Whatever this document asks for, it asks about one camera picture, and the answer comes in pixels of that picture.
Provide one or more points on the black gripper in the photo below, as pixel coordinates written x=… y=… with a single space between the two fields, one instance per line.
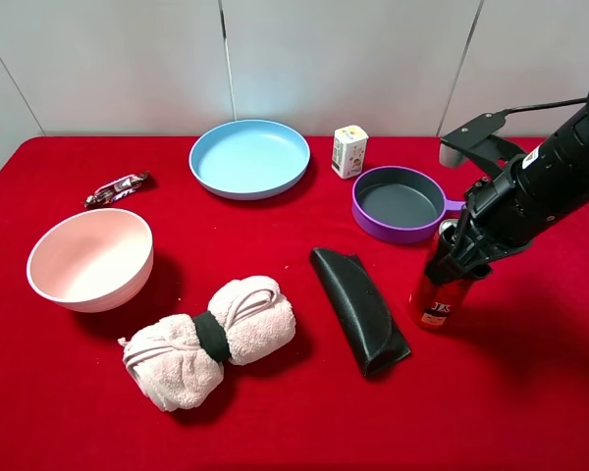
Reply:
x=499 y=220

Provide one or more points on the red soda can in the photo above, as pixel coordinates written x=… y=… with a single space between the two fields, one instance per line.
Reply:
x=430 y=305

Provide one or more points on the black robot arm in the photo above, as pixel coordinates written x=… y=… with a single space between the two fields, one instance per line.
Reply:
x=556 y=173

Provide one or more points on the black glasses case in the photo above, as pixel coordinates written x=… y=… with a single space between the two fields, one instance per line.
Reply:
x=373 y=336

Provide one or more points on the small white milk carton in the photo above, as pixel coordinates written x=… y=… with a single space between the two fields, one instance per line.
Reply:
x=349 y=147

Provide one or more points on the blue round plate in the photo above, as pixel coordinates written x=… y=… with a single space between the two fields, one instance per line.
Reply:
x=249 y=160

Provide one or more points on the black towel band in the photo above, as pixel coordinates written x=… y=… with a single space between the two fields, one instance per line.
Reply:
x=212 y=337

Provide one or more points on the pink rolled towel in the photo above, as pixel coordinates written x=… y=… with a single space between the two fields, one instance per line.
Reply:
x=168 y=364

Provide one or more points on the red tablecloth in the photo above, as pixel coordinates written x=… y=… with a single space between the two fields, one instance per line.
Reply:
x=504 y=387

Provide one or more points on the chocolate bar wrapper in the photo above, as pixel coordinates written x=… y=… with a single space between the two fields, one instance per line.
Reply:
x=116 y=190

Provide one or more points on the pink bowl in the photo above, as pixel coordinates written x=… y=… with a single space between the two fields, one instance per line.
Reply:
x=94 y=261

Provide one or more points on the purple pan with handle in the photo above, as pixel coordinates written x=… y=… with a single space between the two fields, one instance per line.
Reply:
x=400 y=205

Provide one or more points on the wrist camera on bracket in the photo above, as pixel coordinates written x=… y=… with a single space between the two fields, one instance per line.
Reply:
x=477 y=142

